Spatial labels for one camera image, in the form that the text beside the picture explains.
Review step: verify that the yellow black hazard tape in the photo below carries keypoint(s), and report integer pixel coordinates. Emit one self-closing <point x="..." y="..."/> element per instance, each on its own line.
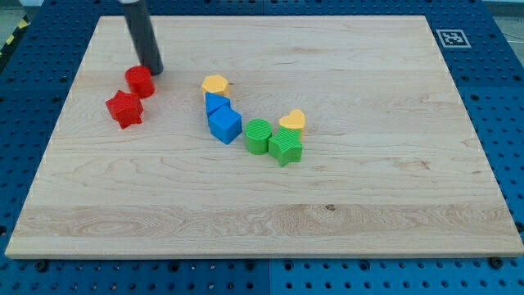
<point x="13" y="40"/>

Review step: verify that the green star block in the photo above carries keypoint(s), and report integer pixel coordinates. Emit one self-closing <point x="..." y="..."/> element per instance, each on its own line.
<point x="285" y="146"/>

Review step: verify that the blue triangle block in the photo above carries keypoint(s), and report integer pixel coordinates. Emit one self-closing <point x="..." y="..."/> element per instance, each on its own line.
<point x="214" y="102"/>

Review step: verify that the blue cube block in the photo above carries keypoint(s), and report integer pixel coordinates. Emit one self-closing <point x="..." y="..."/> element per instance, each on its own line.
<point x="225" y="124"/>

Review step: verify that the white fiducial marker tag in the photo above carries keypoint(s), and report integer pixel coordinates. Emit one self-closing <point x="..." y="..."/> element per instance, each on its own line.
<point x="453" y="38"/>

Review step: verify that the red cylinder block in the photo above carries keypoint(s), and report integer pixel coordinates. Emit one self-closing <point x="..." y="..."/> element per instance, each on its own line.
<point x="140" y="81"/>

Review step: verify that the yellow heart block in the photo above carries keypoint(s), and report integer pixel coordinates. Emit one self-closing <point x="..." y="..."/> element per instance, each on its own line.
<point x="295" y="120"/>

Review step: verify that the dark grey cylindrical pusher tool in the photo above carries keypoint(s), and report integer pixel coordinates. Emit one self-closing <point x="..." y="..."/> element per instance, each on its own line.
<point x="138" y="20"/>

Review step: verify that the light wooden board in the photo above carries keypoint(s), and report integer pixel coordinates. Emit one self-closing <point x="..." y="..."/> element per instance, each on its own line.
<point x="391" y="165"/>

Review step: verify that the red star block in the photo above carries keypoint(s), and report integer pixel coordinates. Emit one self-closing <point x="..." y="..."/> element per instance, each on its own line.
<point x="125" y="108"/>

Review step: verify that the yellow hexagon block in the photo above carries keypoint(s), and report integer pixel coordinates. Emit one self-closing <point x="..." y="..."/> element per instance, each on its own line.
<point x="216" y="84"/>

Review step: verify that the green cylinder block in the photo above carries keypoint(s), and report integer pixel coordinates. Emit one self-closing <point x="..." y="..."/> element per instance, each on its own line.
<point x="257" y="135"/>

